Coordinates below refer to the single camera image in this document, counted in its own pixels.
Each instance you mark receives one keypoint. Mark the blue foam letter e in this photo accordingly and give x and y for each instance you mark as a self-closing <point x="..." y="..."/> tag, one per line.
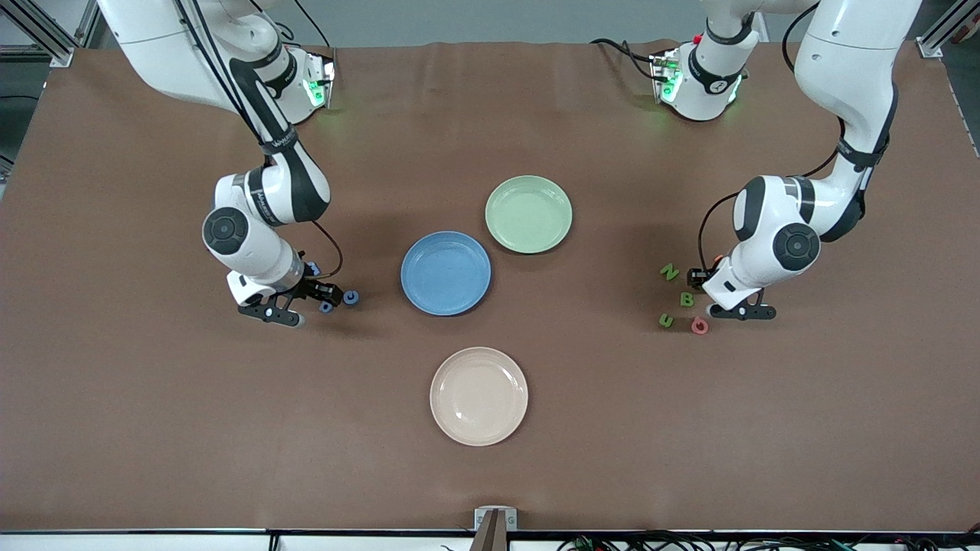
<point x="346" y="298"/>

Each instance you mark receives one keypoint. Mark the green foam letter B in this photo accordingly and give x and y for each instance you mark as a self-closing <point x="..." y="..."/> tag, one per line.
<point x="687" y="299"/>

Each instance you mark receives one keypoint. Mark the green foam letter N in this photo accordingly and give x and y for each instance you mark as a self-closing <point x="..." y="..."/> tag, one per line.
<point x="669" y="271"/>

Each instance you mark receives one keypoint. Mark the green foam letter u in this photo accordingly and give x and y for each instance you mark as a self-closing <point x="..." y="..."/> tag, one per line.
<point x="663" y="321"/>

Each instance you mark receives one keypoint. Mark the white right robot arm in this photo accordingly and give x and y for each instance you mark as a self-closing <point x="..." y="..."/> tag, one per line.
<point x="168" y="53"/>

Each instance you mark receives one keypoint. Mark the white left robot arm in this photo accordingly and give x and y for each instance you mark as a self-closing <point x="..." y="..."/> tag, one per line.
<point x="850" y="61"/>

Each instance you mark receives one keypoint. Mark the pink foam letter Q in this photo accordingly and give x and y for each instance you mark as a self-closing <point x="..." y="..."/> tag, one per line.
<point x="694" y="327"/>

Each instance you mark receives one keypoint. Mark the blue plate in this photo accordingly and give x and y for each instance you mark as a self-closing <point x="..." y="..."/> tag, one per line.
<point x="444" y="275"/>

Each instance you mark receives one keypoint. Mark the brown table cover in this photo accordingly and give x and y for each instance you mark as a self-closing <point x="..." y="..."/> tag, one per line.
<point x="153" y="421"/>

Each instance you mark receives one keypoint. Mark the green plate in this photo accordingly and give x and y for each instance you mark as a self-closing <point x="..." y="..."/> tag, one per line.
<point x="528" y="229"/>

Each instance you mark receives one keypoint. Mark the beige plate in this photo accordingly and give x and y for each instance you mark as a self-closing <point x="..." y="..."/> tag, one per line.
<point x="478" y="396"/>

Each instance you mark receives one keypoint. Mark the metal mounting bracket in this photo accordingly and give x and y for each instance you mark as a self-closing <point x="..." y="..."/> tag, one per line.
<point x="480" y="513"/>

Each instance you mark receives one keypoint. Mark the grey camera post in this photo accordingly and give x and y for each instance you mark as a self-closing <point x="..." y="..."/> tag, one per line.
<point x="490" y="536"/>

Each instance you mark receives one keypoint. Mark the aluminium frame profile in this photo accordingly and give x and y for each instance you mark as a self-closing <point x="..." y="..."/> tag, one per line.
<point x="930" y="47"/>
<point x="61" y="57"/>

